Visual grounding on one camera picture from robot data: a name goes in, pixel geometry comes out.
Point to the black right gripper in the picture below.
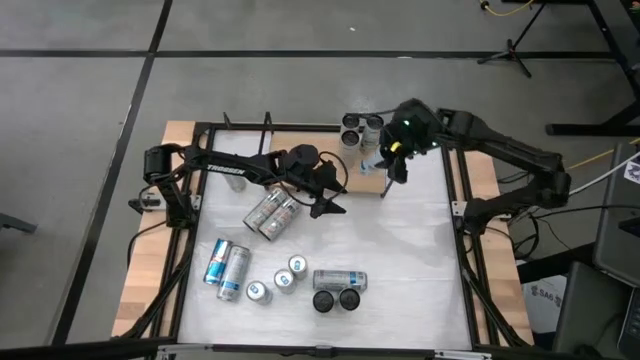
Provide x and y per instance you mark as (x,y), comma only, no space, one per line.
(390,139)

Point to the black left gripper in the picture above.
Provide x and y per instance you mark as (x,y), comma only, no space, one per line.
(300,182)

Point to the white and orange Celsius can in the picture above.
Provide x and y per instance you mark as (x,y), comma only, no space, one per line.
(264,207)
(279,220)

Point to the small silver blue Red Bull can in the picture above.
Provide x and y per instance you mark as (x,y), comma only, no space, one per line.
(297,265)
(284,280)
(257,291)

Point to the Celsius Arctic Vibe can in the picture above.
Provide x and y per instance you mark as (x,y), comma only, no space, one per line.
(349,299)

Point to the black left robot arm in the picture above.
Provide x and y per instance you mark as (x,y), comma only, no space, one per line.
(225,172)

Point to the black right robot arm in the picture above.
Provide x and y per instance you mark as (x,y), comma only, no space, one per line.
(500,147)

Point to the Celsius can with blue palm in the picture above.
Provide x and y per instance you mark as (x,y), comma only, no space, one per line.
(340,280)

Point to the silver can with black top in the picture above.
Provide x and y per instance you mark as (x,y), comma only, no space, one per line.
(236,184)

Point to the tall silver can blue band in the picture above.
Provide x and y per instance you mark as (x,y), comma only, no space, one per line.
(233,272)

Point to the black tripod stand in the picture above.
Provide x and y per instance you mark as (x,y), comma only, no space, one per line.
(510,50)

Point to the black desk leg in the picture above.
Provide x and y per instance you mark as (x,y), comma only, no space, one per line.
(555,262)

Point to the white printed box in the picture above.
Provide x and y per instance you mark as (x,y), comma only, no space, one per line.
(542,305)

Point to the dark grey case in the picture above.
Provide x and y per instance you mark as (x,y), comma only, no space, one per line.
(590,310)

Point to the dark chair base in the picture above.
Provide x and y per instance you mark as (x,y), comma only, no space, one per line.
(15,223)

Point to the wooden shelf with black frame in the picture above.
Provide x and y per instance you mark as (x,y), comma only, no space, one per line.
(287,139)

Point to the silver mounting bracket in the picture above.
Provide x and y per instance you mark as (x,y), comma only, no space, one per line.
(462,208)
(195,202)

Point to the black metal rig frame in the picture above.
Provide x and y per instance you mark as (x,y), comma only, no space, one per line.
(245,126)

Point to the small black metal bracket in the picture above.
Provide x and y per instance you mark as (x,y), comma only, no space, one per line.
(228,121)

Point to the black desk frame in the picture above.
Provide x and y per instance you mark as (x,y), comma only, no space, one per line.
(575,129)

